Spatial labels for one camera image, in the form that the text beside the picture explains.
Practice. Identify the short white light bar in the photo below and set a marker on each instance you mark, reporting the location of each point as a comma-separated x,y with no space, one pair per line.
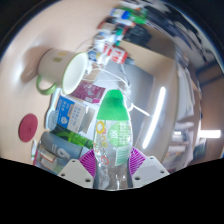
209,133

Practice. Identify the white bottle with blue cap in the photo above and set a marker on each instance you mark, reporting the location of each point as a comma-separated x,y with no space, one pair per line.
118,14

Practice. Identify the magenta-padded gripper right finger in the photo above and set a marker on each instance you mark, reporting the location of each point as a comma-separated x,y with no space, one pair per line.
137,161

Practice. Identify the red and white jar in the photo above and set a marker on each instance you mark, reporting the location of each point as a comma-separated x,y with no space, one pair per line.
115,53

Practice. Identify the flat round red coaster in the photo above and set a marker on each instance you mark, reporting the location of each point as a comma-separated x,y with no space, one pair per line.
28,127

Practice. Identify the clear bottle with gold cap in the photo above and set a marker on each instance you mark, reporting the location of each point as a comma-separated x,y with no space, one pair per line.
45,158

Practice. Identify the dark brown small bottle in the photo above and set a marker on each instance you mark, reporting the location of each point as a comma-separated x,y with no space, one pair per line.
106,26

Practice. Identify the long white light bar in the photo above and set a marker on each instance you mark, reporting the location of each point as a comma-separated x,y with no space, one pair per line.
154,116

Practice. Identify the green plastic bottle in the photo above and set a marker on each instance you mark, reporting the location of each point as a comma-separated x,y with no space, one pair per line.
138,16

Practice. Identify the blue and white carton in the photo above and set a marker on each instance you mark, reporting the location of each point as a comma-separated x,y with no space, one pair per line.
70,113

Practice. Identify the clear bottle with green cap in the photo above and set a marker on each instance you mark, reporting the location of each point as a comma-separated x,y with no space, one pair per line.
113,110

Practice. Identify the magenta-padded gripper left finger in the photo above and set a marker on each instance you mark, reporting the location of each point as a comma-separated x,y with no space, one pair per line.
87,163

